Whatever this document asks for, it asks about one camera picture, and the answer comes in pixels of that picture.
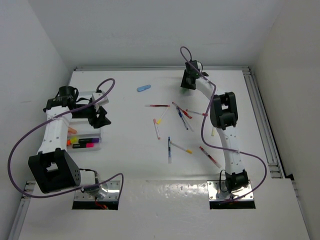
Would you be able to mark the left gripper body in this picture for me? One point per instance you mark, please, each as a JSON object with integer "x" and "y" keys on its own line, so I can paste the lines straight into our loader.
{"x": 92, "y": 117}

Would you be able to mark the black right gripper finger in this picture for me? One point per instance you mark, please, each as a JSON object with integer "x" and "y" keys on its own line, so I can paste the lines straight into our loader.
{"x": 184, "y": 83}
{"x": 191, "y": 83}

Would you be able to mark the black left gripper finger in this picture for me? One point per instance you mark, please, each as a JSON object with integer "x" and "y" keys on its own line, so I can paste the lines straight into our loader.
{"x": 101, "y": 113}
{"x": 102, "y": 122}

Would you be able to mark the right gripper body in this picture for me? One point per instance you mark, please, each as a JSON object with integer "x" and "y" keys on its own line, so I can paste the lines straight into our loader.
{"x": 188, "y": 75}

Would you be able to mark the green eraser case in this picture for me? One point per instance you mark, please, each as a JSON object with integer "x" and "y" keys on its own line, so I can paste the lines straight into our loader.
{"x": 183, "y": 90}

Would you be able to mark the purple black highlighter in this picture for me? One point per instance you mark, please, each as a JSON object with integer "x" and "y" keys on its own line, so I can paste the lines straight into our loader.
{"x": 92, "y": 140}

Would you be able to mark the pink black highlighter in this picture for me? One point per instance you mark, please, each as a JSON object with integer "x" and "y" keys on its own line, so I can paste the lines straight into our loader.
{"x": 82, "y": 145}

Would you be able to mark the orange eraser case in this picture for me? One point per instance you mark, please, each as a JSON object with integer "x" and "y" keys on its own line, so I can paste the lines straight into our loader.
{"x": 71, "y": 130}

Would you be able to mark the red capped pen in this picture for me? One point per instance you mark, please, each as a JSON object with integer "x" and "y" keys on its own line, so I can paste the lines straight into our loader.
{"x": 183, "y": 111}

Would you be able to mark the yellow black highlighter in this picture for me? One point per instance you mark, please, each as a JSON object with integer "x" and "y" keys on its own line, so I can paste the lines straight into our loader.
{"x": 74, "y": 140}

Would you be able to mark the red gel pen horizontal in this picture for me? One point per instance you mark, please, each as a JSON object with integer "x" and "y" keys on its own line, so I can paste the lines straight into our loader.
{"x": 157, "y": 105}

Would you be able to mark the blue eraser case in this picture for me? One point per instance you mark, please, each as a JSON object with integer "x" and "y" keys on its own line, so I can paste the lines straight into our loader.
{"x": 143, "y": 88}

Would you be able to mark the blue gel pen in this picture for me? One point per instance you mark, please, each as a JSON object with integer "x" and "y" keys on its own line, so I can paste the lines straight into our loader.
{"x": 169, "y": 150}

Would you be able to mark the red gel pen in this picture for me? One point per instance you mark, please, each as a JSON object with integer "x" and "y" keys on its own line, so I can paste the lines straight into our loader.
{"x": 210, "y": 157}

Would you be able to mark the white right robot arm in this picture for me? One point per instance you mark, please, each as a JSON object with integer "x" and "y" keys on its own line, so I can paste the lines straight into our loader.
{"x": 223, "y": 116}

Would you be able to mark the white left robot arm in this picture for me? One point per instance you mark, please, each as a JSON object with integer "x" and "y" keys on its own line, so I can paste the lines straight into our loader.
{"x": 52, "y": 167}

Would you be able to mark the white plastic organizer tray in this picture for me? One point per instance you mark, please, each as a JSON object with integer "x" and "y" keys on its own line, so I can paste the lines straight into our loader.
{"x": 80, "y": 123}

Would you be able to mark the red white marker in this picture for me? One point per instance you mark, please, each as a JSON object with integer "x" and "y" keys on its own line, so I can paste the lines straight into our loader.
{"x": 197, "y": 113}

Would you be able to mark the yellow tipped white marker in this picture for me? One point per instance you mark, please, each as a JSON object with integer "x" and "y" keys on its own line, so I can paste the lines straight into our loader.
{"x": 162, "y": 115}

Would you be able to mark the pink white marker pen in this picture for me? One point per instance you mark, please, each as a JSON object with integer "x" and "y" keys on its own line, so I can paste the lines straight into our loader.
{"x": 156, "y": 129}

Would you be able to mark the yellow white marker right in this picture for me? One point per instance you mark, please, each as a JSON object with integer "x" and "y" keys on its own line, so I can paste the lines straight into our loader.
{"x": 213, "y": 131}

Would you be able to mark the yellow capped white marker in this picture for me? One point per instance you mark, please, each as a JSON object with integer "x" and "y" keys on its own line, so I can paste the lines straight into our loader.
{"x": 181, "y": 148}

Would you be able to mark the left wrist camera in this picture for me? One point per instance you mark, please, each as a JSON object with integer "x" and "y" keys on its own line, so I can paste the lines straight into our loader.
{"x": 100, "y": 98}

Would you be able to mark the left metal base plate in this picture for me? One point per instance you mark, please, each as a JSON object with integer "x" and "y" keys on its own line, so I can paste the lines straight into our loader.
{"x": 107, "y": 192}

